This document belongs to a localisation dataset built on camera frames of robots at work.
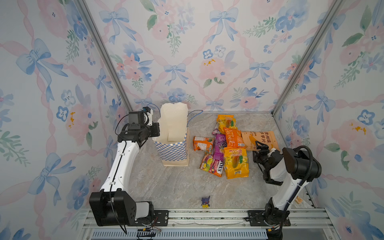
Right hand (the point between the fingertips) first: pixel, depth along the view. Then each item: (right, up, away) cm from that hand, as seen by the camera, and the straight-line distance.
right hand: (254, 144), depth 96 cm
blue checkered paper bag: (-48, +3, -25) cm, 55 cm away
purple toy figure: (-33, -26, -21) cm, 47 cm away
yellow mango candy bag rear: (-16, +15, +10) cm, 24 cm away
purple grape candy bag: (-22, 0, 0) cm, 22 cm away
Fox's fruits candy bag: (-26, -13, -6) cm, 30 cm away
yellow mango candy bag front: (-14, -10, -9) cm, 19 cm away
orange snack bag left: (-34, 0, +1) cm, 34 cm away
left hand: (-58, +12, -16) cm, 61 cm away
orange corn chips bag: (-13, +4, -1) cm, 14 cm away
